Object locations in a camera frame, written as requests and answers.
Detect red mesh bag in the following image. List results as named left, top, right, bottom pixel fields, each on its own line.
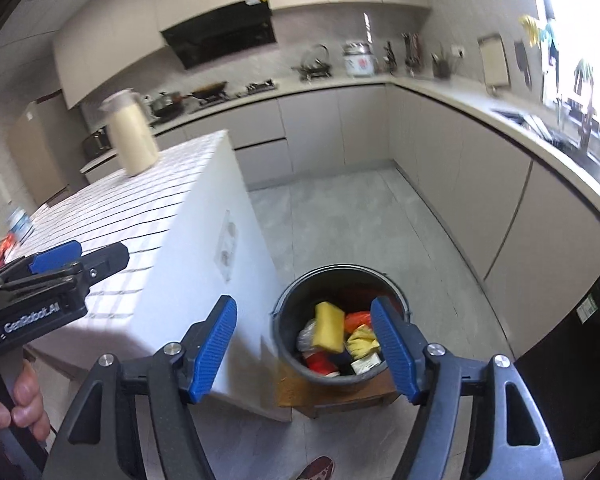
left=0, top=237, right=18, bottom=271

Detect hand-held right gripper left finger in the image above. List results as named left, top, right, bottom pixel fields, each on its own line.
left=42, top=295, right=238, bottom=480

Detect black plastic bucket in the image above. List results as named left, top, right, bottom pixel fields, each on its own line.
left=271, top=263, right=411, bottom=393

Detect yellow cloth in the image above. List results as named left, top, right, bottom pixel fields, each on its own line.
left=346, top=325, right=381, bottom=361

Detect yellow rubber glove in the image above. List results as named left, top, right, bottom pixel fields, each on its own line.
left=519, top=14, right=543, bottom=46

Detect blue rubber glove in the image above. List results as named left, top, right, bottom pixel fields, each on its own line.
left=539, top=20, right=558, bottom=53

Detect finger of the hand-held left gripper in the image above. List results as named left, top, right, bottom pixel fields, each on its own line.
left=0, top=241, right=83, bottom=290
left=0, top=242, right=131, bottom=302

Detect light blue tin can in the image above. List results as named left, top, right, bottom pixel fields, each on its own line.
left=6, top=207, right=33, bottom=241

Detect brown wooden stool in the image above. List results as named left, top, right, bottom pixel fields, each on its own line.
left=277, top=360, right=403, bottom=418

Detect white rice cooker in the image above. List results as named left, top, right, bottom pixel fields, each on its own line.
left=342, top=41, right=379, bottom=78

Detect person's left hand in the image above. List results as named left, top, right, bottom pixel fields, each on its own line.
left=0, top=361, right=52, bottom=443

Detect white island socket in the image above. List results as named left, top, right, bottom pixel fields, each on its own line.
left=214, top=210, right=241, bottom=281

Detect black range hood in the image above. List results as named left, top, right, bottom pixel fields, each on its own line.
left=161, top=0, right=277, bottom=70

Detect white checked tablecloth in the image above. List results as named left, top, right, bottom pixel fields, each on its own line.
left=2, top=130, right=231, bottom=321

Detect black utensil holder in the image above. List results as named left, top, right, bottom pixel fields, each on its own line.
left=430, top=45, right=453, bottom=80

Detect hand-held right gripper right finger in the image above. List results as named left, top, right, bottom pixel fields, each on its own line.
left=370, top=296, right=566, bottom=480

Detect kitchen window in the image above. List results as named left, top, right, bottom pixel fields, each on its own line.
left=527, top=0, right=600, bottom=156

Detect clear plastic bag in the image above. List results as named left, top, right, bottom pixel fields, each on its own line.
left=296, top=319, right=318, bottom=351

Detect beige cutting board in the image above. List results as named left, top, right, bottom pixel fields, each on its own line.
left=477, top=34, right=512, bottom=88

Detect grey base cabinets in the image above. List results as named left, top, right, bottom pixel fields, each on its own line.
left=80, top=82, right=600, bottom=286

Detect steel kitchen sink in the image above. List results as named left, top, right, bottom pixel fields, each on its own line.
left=491, top=107, right=581, bottom=153

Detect dark red shoe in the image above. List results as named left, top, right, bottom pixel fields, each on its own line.
left=297, top=456, right=336, bottom=480

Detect black gas stove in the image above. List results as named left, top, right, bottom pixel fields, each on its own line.
left=187, top=79, right=279, bottom=108

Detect green cloth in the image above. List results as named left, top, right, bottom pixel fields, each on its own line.
left=574, top=59, right=595, bottom=92

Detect beige refrigerator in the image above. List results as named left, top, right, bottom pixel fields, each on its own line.
left=7, top=91, right=73, bottom=206

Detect green and white milk carton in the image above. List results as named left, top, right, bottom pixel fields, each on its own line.
left=350, top=352, right=385, bottom=376

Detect black microwave oven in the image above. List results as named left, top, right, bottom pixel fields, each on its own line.
left=82, top=127, right=112, bottom=158

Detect white kitchen island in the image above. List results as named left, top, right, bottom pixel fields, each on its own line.
left=25, top=132, right=293, bottom=423

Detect black built-in dishwasher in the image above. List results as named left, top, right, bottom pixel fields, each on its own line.
left=515, top=247, right=600, bottom=461

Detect cream thermos jug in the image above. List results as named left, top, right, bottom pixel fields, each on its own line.
left=99, top=89, right=158, bottom=177

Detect red paper cup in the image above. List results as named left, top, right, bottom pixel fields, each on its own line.
left=302, top=351, right=338, bottom=376

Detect dark pot with lid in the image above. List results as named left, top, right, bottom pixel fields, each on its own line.
left=150, top=91, right=186, bottom=116

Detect black cleaver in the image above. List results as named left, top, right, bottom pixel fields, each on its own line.
left=514, top=40, right=533, bottom=91

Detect black wok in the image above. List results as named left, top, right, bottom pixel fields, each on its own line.
left=190, top=80, right=228, bottom=102

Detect metal kitchen faucet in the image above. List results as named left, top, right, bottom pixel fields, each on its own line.
left=555, top=87, right=600, bottom=153

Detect yellow sponge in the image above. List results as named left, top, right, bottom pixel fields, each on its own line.
left=314, top=302, right=346, bottom=353

